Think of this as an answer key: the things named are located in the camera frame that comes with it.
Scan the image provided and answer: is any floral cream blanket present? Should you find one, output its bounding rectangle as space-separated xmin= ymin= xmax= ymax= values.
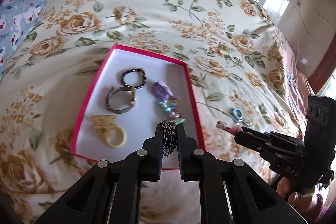
xmin=1 ymin=0 xmax=305 ymax=223

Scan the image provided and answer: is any black bead bracelet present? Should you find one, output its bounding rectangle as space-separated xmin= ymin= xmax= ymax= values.
xmin=121 ymin=68 xmax=147 ymax=90

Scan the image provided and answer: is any blue bear print pillow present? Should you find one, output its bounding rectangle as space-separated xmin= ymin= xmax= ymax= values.
xmin=0 ymin=0 xmax=47 ymax=76

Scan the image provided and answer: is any yellow hair clip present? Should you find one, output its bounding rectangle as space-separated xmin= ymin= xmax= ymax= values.
xmin=91 ymin=115 xmax=116 ymax=138

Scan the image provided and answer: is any pink heart bedsheet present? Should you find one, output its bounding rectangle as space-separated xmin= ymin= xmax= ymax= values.
xmin=275 ymin=27 xmax=316 ymax=119

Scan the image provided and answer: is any red shallow box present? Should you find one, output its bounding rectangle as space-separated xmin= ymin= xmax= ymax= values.
xmin=71 ymin=45 xmax=205 ymax=162

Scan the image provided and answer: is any purple hair tie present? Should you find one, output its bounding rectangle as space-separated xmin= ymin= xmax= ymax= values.
xmin=151 ymin=79 xmax=174 ymax=101

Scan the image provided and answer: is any silver chain bracelet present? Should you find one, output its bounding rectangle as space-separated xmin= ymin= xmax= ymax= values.
xmin=159 ymin=118 xmax=178 ymax=158

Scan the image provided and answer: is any colourful bead bracelet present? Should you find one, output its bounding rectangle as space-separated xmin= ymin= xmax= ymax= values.
xmin=157 ymin=97 xmax=183 ymax=119

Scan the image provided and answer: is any person's right hand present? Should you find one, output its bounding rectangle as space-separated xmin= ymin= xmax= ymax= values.
xmin=276 ymin=178 xmax=318 ymax=218

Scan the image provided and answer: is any blue hair tie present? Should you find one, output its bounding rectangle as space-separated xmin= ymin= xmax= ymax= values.
xmin=231 ymin=108 xmax=243 ymax=121

